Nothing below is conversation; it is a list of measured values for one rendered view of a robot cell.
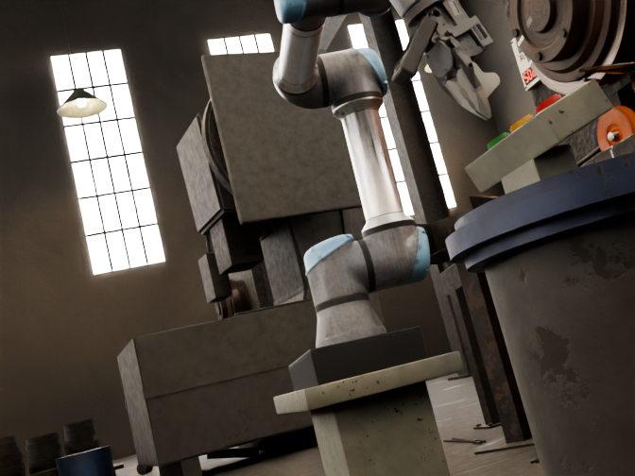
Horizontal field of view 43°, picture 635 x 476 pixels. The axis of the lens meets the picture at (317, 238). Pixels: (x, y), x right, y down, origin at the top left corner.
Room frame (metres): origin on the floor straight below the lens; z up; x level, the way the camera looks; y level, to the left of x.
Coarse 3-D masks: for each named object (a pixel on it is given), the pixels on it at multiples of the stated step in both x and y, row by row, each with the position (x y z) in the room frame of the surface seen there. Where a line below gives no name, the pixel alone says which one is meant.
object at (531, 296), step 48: (528, 192) 0.72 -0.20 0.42; (576, 192) 0.69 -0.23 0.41; (624, 192) 0.68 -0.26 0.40; (480, 240) 0.76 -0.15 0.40; (528, 240) 0.73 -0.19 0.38; (576, 240) 0.73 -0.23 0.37; (624, 240) 0.71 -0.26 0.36; (528, 288) 0.77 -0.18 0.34; (576, 288) 0.73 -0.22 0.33; (624, 288) 0.71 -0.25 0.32; (528, 336) 0.78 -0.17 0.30; (576, 336) 0.74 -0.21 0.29; (624, 336) 0.72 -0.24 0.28; (528, 384) 0.81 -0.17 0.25; (576, 384) 0.75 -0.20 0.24; (624, 384) 0.72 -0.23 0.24; (576, 432) 0.76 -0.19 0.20; (624, 432) 0.73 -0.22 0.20
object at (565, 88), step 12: (624, 0) 1.84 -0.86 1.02; (624, 12) 1.86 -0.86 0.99; (624, 24) 1.87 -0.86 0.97; (612, 36) 1.91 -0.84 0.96; (624, 36) 1.89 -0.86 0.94; (612, 48) 1.93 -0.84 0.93; (624, 48) 1.93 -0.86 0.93; (528, 60) 2.25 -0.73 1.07; (612, 60) 1.94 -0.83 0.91; (624, 60) 1.97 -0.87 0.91; (540, 72) 2.22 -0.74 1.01; (552, 84) 2.18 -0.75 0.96; (564, 84) 2.14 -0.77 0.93; (576, 84) 2.09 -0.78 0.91; (600, 84) 2.07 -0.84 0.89
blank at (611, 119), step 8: (608, 112) 2.04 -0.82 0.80; (616, 112) 2.00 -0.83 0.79; (624, 112) 1.98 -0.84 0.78; (632, 112) 1.98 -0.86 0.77; (600, 120) 2.08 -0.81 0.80; (608, 120) 2.05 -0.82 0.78; (616, 120) 2.01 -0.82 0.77; (624, 120) 1.99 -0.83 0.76; (632, 120) 1.97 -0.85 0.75; (600, 128) 2.09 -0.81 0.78; (608, 128) 2.06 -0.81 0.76; (624, 128) 2.00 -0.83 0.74; (632, 128) 1.97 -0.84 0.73; (600, 136) 2.10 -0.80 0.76; (624, 136) 2.01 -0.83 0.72; (600, 144) 2.11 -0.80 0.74; (608, 144) 2.08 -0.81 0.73
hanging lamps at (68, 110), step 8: (72, 56) 9.39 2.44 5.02; (80, 88) 9.35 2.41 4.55; (72, 96) 9.18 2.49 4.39; (80, 96) 9.14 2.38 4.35; (88, 96) 9.17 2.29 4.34; (96, 96) 9.32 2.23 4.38; (64, 104) 9.34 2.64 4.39; (72, 104) 9.48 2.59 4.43; (80, 104) 9.36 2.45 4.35; (88, 104) 9.57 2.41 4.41; (96, 104) 9.55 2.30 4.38; (104, 104) 9.49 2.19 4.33; (64, 112) 9.46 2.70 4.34; (72, 112) 9.56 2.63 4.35; (80, 112) 9.62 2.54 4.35; (88, 112) 9.65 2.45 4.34; (96, 112) 9.66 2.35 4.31
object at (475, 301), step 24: (456, 216) 2.53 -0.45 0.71; (432, 240) 2.58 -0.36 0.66; (456, 264) 2.41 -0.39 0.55; (480, 288) 2.38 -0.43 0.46; (480, 312) 2.39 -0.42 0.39; (480, 336) 2.40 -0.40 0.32; (504, 360) 2.39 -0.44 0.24; (504, 384) 2.38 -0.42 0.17; (504, 408) 2.40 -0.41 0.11; (504, 432) 2.41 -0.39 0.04; (528, 432) 2.41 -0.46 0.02
